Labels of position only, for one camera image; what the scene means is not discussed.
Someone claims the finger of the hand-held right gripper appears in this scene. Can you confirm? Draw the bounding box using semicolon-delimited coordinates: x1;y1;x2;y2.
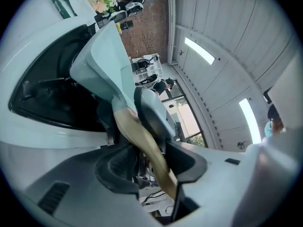
134;86;176;152

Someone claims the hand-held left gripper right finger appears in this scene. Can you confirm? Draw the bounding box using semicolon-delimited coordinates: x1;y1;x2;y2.
165;132;298;227

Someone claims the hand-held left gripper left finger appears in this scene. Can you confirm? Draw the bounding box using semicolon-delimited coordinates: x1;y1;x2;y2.
28;143;166;227

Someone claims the white portable gas stove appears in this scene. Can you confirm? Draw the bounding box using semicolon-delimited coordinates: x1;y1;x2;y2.
0;15;120;150

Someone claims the rectangular pan with wooden handle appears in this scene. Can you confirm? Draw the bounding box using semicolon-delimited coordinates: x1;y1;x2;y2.
69;20;178;201

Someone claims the black-framed window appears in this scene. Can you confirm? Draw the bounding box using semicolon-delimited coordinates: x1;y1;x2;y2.
163;79;208;148

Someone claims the white cubby shelf unit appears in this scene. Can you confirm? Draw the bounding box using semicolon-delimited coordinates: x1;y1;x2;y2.
132;53;164;80

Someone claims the ceiling light panel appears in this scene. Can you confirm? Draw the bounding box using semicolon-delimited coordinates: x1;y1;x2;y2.
238;97;263;144
184;36;216;65

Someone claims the teal face mask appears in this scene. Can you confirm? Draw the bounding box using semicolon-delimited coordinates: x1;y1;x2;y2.
263;121;275;138

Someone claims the olive oil bottle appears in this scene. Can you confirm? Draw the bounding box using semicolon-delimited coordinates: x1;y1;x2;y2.
114;20;135;34

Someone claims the white green-edged plate stack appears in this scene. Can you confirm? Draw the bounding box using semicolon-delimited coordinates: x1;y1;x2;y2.
52;0;98;18

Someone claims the white tablecloth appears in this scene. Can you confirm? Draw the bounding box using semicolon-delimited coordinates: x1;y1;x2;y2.
0;0;112;189

